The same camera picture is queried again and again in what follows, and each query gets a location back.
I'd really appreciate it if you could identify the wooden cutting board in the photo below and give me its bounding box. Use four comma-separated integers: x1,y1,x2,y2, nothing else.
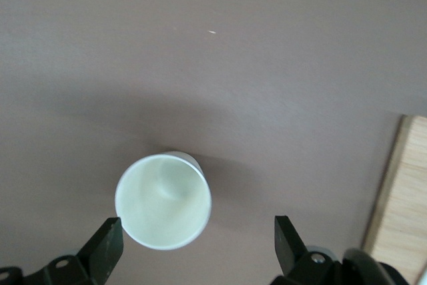
362,115,427,285

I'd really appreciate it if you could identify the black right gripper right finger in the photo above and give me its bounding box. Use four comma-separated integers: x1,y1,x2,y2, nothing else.
268,216,406,285

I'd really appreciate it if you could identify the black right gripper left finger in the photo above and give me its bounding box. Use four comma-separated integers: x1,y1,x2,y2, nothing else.
0,217,125,285

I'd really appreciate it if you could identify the brown table cover sheet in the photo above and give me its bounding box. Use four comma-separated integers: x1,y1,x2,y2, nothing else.
0,0,427,285

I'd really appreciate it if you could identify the clear cup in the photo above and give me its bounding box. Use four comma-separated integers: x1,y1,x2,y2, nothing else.
114,151,213,252

